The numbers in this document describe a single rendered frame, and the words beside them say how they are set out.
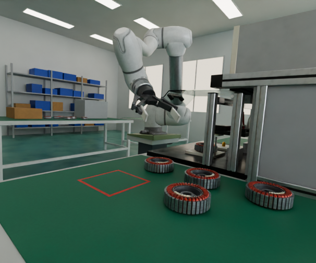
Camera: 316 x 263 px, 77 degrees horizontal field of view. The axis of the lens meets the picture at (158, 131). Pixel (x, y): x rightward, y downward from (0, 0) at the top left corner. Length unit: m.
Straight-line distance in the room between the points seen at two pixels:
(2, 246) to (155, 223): 0.25
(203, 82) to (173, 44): 5.03
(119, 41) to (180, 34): 0.61
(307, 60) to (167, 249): 0.71
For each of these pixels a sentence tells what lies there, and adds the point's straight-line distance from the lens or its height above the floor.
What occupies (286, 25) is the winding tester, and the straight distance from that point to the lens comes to 0.88.
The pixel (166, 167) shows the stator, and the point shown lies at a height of 0.77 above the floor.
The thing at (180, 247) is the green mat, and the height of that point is 0.75.
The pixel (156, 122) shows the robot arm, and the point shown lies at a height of 0.87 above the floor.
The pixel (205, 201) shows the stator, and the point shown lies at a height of 0.78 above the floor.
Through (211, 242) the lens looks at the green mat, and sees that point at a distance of 0.41.
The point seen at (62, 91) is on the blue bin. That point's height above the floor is 1.40.
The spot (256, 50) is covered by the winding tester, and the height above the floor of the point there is 1.21.
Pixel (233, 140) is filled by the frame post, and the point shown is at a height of 0.88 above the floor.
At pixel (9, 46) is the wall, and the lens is 7.41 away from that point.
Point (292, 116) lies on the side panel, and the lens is 0.71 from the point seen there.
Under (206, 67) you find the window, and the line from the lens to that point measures 6.45.
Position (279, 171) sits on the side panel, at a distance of 0.73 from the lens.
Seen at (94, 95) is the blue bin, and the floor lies 1.38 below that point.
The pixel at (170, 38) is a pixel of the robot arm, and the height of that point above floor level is 1.44.
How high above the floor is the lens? 0.97
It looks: 6 degrees down
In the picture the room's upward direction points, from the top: 3 degrees clockwise
